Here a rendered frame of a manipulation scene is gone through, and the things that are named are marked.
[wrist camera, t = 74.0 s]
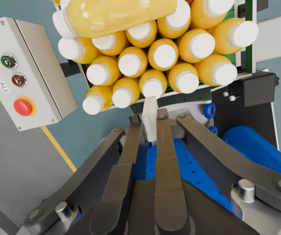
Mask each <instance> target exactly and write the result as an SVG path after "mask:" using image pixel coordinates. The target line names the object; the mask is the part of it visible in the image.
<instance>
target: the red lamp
mask: <svg viewBox="0 0 281 235"><path fill-rule="evenodd" d="M11 81H12V83H13V84H14V85H15V86H19V87H20V86H23V85H24V84H25V81H24V79H23V77H22V76H20V75H14V76H12V78H11Z"/></svg>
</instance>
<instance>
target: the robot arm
mask: <svg viewBox="0 0 281 235"><path fill-rule="evenodd" d="M128 119H129V122H130V127H129V128H128V129H125V130H124V128H123V127H117V128H115V129H113V130H112V131H111V133H110V134H109V135H108V136H107V137H106V138H105V139H104V140H103V142H102V143H101V144H100V145H99V146H98V147H97V148H96V149H95V150H94V151H93V152H92V153H91V155H90V156H89V157H88V158H87V159H86V160H85V161H84V162H83V164H82V165H81V166H80V167H79V168H78V169H77V170H76V171H75V172H74V174H73V175H72V176H71V177H70V178H69V179H68V180H67V181H66V183H65V184H64V185H63V186H62V187H61V188H60V189H58V190H57V191H56V192H55V193H53V194H52V195H51V196H49V197H48V198H47V199H46V200H44V202H42V203H41V204H40V205H38V206H37V207H36V208H35V209H33V210H32V211H31V212H30V213H29V214H28V215H27V216H26V218H25V219H24V221H23V227H24V228H25V229H26V230H27V232H28V233H29V234H30V235H281V174H280V173H278V172H276V171H273V170H271V169H269V168H266V167H264V166H262V165H259V164H257V163H255V162H252V161H250V160H248V159H247V158H246V157H244V156H243V155H242V154H240V153H239V152H238V151H236V150H235V149H234V148H232V147H231V146H230V145H229V144H227V143H226V142H225V141H223V140H222V139H220V138H219V137H218V136H216V135H215V134H214V133H212V132H211V131H210V130H209V129H207V128H206V127H204V126H203V125H202V124H201V123H199V122H198V121H197V120H195V119H194V118H193V117H191V116H190V115H188V114H184V113H183V114H180V115H177V116H176V119H171V118H169V116H168V111H167V109H166V108H162V109H158V104H157V100H156V96H151V97H146V98H145V101H144V108H143V113H140V114H133V115H131V116H129V117H128ZM173 138H180V141H181V143H182V144H183V145H184V146H185V148H186V149H187V150H188V151H189V153H190V154H191V155H192V156H193V157H194V159H195V160H196V161H197V162H198V164H199V165H200V166H201V168H202V169H203V170H204V171H205V173H206V174H207V175H208V176H209V178H210V179H211V180H212V181H213V183H214V184H215V185H216V187H217V188H218V189H219V190H220V191H221V192H222V194H223V195H224V196H225V197H226V198H227V200H228V201H229V202H230V203H231V206H232V211H233V213H234V214H233V213H232V212H230V211H229V210H227V209H226V208H225V207H223V206H222V205H220V204H219V203H218V202H216V201H215V200H214V199H212V198H211V197H210V196H208V195H207V194H205V193H204V192H202V191H201V190H200V189H198V188H197V187H196V186H194V185H193V184H192V183H190V182H188V181H186V180H183V179H181V175H180V170H179V165H178V159H177V154H176V150H175V145H174V140H173ZM154 140H156V141H157V159H155V178H152V179H149V180H145V178H146V163H147V148H148V141H149V142H152V141H154Z"/></svg>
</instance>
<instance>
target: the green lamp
mask: <svg viewBox="0 0 281 235"><path fill-rule="evenodd" d="M0 62H1V64H2V65H3V66H4V67H6V68H12V67H14V64H15V63H14V60H13V58H12V57H11V56H9V55H4V56H2V57H1V58H0Z"/></svg>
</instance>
